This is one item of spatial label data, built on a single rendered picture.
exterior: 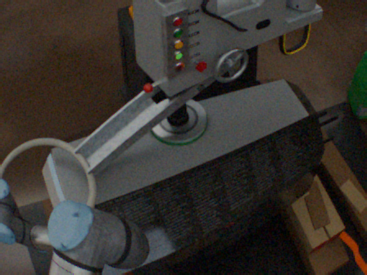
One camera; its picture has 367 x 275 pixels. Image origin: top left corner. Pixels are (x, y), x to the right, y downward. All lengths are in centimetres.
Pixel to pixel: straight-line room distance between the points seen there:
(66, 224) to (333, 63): 300
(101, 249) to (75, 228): 7
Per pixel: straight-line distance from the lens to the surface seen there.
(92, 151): 186
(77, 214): 88
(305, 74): 344
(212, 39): 161
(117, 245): 92
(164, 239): 189
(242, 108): 204
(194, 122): 195
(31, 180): 295
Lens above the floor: 235
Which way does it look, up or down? 52 degrees down
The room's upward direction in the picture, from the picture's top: 2 degrees counter-clockwise
